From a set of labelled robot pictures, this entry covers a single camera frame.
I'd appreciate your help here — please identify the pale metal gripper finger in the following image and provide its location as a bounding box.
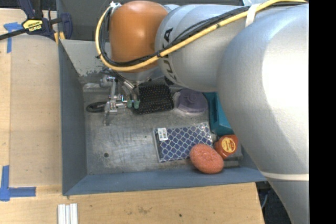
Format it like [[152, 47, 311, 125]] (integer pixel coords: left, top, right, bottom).
[[102, 110, 112, 127]]

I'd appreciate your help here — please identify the grey metal bin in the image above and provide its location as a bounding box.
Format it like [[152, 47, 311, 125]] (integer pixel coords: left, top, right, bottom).
[[55, 0, 267, 196]]

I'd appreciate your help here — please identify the black dotted brush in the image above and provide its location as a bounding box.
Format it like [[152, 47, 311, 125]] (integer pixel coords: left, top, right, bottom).
[[131, 83, 175, 115]]

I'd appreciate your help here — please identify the pale wood flat board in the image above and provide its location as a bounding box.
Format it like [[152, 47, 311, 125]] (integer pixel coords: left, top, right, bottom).
[[9, 34, 64, 188]]

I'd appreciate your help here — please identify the blue patterned packet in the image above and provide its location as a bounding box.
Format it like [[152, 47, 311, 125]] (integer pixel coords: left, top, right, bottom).
[[153, 122, 214, 164]]

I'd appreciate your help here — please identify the teal box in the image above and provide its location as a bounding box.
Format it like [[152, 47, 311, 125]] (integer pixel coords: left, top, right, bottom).
[[202, 91, 235, 137]]

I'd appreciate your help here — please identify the orange round scrubber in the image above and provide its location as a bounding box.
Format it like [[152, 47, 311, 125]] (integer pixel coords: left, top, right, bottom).
[[189, 143, 225, 175]]

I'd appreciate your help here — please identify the black ring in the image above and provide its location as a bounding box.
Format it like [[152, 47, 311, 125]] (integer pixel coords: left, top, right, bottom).
[[85, 101, 106, 114]]

